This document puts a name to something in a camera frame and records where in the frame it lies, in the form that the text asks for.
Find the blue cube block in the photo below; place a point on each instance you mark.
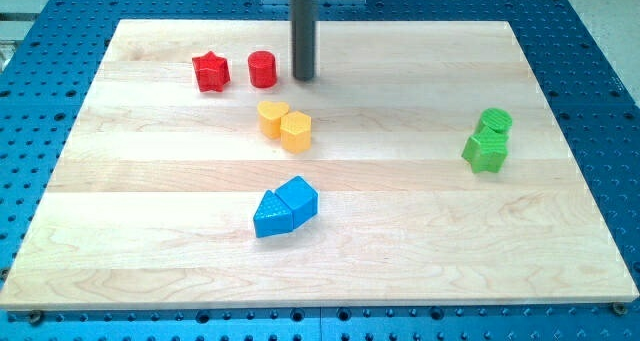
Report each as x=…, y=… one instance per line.
x=301, y=198

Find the yellow pentagon block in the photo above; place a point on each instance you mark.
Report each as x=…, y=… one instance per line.
x=295, y=130

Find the yellow heart block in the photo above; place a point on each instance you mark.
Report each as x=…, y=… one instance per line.
x=270, y=114

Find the blue triangle block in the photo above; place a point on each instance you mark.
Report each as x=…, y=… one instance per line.
x=272, y=216

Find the red cylinder block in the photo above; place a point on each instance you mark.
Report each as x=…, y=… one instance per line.
x=262, y=69

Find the red star block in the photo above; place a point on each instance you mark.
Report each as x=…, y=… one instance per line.
x=211, y=71

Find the green star block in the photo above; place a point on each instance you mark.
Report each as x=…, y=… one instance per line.
x=486, y=151

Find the green cylinder block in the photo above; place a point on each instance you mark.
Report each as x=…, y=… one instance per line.
x=494, y=119

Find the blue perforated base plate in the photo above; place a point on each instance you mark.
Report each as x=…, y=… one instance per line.
x=44, y=84

